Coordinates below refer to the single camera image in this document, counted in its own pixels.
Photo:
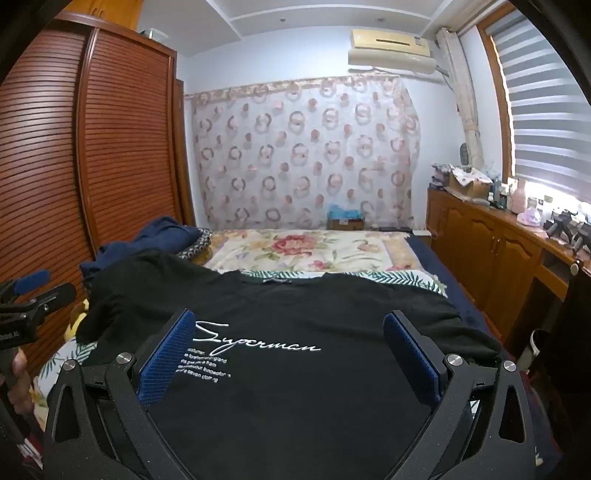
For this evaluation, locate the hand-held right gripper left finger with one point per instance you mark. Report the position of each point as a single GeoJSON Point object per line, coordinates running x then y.
{"type": "Point", "coordinates": [164, 355]}

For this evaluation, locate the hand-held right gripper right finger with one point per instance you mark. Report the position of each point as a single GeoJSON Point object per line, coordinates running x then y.
{"type": "Point", "coordinates": [415, 360]}

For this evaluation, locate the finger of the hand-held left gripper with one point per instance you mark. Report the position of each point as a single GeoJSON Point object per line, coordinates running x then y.
{"type": "Point", "coordinates": [57, 294]}
{"type": "Point", "coordinates": [31, 280]}

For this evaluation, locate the black t-shirt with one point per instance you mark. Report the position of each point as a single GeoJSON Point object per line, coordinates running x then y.
{"type": "Point", "coordinates": [277, 392]}

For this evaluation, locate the navy folded clothes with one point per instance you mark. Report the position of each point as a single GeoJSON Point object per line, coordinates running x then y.
{"type": "Point", "coordinates": [157, 233]}

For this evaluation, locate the person's left hand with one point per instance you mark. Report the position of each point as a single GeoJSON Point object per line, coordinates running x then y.
{"type": "Point", "coordinates": [21, 367]}

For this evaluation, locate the yellow plush toy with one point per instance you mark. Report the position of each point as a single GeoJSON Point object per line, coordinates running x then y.
{"type": "Point", "coordinates": [76, 323]}

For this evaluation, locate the leaf print bed sheet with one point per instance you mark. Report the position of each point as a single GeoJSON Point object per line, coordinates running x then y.
{"type": "Point", "coordinates": [415, 279]}

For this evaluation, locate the white waste bin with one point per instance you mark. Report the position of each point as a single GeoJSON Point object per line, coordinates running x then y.
{"type": "Point", "coordinates": [538, 346]}

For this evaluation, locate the black flat box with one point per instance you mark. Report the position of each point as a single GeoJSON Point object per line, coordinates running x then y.
{"type": "Point", "coordinates": [391, 228]}

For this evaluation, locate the wooden sideboard cabinet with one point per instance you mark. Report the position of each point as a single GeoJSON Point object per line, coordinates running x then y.
{"type": "Point", "coordinates": [485, 244]}

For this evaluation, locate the person's red patterned clothing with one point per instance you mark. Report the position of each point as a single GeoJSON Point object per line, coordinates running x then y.
{"type": "Point", "coordinates": [32, 464]}

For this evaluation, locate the blue plastic bag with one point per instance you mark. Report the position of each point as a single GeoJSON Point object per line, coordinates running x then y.
{"type": "Point", "coordinates": [344, 211]}

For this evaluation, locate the open cardboard box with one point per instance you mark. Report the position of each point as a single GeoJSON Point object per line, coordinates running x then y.
{"type": "Point", "coordinates": [471, 187]}

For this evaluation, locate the pink cap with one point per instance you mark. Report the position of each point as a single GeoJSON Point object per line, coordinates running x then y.
{"type": "Point", "coordinates": [530, 217]}

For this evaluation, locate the group of small bottles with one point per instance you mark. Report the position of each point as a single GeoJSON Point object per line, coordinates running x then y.
{"type": "Point", "coordinates": [502, 194]}

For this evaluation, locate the floral cloth bundle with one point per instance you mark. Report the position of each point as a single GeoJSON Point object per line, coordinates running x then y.
{"type": "Point", "coordinates": [441, 174]}

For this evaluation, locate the pink bottle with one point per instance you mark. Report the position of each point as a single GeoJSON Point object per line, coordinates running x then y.
{"type": "Point", "coordinates": [519, 198]}

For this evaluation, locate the small grey fan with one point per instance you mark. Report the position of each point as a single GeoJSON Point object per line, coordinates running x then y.
{"type": "Point", "coordinates": [464, 154]}

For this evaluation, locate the circle print sheer curtain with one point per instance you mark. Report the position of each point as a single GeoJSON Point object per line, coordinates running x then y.
{"type": "Point", "coordinates": [300, 152]}

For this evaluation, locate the beige tied curtain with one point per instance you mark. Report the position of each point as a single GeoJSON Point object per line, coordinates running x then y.
{"type": "Point", "coordinates": [461, 92]}

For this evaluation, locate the clear storage box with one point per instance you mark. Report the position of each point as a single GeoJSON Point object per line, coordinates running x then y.
{"type": "Point", "coordinates": [153, 34]}

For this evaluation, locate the striped window blind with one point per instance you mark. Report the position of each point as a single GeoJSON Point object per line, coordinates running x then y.
{"type": "Point", "coordinates": [545, 115]}

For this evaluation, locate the beige air conditioner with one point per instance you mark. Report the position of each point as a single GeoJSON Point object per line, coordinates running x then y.
{"type": "Point", "coordinates": [392, 50]}

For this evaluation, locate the wooden window frame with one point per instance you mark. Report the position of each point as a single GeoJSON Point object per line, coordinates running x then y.
{"type": "Point", "coordinates": [496, 92]}

